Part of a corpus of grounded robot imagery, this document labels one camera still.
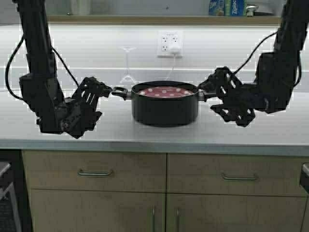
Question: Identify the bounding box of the silver knob lid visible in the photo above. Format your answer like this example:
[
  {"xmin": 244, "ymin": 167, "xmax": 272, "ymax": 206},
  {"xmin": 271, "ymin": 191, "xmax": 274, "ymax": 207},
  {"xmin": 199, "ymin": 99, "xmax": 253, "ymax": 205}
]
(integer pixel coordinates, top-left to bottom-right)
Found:
[{"xmin": 246, "ymin": 4, "xmax": 259, "ymax": 17}]

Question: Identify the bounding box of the white wall outlet plate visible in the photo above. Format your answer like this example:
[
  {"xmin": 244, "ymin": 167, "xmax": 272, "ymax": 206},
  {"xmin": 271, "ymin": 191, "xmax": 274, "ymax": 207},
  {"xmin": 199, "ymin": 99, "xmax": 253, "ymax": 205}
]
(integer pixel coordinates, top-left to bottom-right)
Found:
[{"xmin": 157, "ymin": 30, "xmax": 183, "ymax": 58}]

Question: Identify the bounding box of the right wooden drawer front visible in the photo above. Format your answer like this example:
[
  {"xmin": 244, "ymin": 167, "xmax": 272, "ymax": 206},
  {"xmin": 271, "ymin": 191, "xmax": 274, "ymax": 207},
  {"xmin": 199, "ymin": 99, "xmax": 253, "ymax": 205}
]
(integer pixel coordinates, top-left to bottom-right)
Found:
[{"xmin": 168, "ymin": 154, "xmax": 308, "ymax": 197}]

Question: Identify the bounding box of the blue ziploc box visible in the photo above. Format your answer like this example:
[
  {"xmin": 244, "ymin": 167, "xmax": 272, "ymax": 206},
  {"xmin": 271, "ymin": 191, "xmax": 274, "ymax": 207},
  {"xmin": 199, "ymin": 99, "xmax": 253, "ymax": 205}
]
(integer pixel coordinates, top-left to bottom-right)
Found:
[{"xmin": 209, "ymin": 0, "xmax": 225, "ymax": 16}]

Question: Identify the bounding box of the black cooking pot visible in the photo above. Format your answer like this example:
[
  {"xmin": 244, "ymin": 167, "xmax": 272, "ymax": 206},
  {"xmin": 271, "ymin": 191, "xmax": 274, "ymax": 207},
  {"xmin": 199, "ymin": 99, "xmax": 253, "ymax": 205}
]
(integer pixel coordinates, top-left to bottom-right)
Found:
[{"xmin": 111, "ymin": 81, "xmax": 208, "ymax": 127}]

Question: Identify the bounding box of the white power adapter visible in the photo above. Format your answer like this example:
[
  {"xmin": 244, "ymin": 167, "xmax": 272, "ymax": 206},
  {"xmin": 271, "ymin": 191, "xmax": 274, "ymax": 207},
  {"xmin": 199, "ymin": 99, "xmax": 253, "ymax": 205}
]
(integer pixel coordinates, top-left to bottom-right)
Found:
[{"xmin": 169, "ymin": 46, "xmax": 182, "ymax": 56}]

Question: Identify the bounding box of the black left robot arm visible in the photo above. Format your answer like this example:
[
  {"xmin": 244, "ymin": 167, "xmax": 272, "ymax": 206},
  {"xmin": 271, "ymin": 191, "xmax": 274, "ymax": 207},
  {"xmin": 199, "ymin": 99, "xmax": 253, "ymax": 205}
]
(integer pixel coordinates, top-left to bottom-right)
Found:
[{"xmin": 16, "ymin": 0, "xmax": 255, "ymax": 138}]

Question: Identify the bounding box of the upside-down clear wine glass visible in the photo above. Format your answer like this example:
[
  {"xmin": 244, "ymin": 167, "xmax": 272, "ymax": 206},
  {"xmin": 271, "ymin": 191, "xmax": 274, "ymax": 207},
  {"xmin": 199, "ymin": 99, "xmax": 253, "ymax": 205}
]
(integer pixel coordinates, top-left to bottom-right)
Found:
[{"xmin": 120, "ymin": 46, "xmax": 136, "ymax": 84}]

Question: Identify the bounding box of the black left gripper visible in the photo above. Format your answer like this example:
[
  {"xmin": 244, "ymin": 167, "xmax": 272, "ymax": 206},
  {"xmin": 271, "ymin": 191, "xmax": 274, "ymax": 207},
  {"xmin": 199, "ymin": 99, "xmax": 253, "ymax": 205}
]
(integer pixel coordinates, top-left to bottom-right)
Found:
[{"xmin": 60, "ymin": 77, "xmax": 112, "ymax": 139}]

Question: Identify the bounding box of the green ziploc box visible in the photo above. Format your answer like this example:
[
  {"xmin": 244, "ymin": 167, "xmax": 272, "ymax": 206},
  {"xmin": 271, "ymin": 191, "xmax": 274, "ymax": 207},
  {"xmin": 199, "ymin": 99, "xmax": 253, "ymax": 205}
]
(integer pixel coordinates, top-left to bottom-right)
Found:
[{"xmin": 225, "ymin": 0, "xmax": 247, "ymax": 17}]

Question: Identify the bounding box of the lower left cabinet door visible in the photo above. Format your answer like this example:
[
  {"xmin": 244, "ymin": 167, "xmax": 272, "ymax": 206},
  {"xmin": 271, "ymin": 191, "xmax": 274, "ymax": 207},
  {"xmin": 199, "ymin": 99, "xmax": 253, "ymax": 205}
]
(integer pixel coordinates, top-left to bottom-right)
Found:
[{"xmin": 31, "ymin": 189, "xmax": 165, "ymax": 232}]

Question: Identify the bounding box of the wooden drawer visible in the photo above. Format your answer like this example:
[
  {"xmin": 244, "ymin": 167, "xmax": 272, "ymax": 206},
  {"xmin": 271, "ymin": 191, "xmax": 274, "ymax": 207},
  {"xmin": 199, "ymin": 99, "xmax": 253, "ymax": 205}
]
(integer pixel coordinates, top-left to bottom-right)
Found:
[
  {"xmin": 168, "ymin": 154, "xmax": 308, "ymax": 197},
  {"xmin": 23, "ymin": 150, "xmax": 166, "ymax": 193}
]

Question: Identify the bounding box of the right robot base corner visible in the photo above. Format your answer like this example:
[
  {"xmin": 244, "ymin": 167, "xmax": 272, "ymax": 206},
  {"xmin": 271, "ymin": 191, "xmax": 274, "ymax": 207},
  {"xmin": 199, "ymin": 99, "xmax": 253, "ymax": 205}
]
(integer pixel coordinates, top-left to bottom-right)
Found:
[{"xmin": 299, "ymin": 163, "xmax": 309, "ymax": 193}]

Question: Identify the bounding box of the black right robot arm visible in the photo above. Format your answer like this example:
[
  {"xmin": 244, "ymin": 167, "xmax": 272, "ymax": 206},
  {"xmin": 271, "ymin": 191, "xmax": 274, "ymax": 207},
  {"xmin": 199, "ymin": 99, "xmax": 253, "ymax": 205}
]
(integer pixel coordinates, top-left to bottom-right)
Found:
[{"xmin": 198, "ymin": 0, "xmax": 309, "ymax": 127}]

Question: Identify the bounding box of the cabinet door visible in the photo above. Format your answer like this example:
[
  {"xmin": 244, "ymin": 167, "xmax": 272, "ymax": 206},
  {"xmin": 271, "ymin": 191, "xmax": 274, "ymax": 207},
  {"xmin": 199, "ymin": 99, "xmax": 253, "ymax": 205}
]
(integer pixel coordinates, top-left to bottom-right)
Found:
[
  {"xmin": 31, "ymin": 189, "xmax": 165, "ymax": 232},
  {"xmin": 166, "ymin": 194, "xmax": 306, "ymax": 232}
]

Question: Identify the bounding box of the left wooden drawer front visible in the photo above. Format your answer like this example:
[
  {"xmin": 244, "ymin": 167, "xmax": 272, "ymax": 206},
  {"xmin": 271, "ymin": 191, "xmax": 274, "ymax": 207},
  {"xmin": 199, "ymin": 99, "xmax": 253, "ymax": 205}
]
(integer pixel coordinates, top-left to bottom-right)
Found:
[{"xmin": 23, "ymin": 150, "xmax": 166, "ymax": 193}]

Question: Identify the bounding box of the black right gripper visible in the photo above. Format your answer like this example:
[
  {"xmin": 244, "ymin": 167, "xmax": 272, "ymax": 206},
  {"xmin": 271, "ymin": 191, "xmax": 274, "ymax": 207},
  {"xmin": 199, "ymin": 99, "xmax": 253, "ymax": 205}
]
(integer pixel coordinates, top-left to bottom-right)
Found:
[{"xmin": 198, "ymin": 66, "xmax": 268, "ymax": 127}]

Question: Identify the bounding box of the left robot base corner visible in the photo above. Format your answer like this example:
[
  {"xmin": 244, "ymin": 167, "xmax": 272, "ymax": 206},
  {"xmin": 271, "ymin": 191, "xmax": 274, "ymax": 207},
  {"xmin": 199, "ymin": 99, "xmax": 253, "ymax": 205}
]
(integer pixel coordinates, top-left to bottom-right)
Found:
[{"xmin": 0, "ymin": 162, "xmax": 22, "ymax": 232}]

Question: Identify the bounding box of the red polka dot plate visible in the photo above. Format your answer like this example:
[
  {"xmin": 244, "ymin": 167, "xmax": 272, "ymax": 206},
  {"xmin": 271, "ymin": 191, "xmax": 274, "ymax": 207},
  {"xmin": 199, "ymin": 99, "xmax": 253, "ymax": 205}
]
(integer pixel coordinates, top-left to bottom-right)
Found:
[{"xmin": 138, "ymin": 86, "xmax": 193, "ymax": 98}]

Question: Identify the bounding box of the lower right cabinet door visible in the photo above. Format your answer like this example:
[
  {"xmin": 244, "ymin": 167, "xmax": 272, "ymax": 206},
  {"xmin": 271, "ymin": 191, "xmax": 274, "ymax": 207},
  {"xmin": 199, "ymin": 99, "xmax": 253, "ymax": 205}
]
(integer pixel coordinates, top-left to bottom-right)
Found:
[{"xmin": 166, "ymin": 194, "xmax": 306, "ymax": 232}]

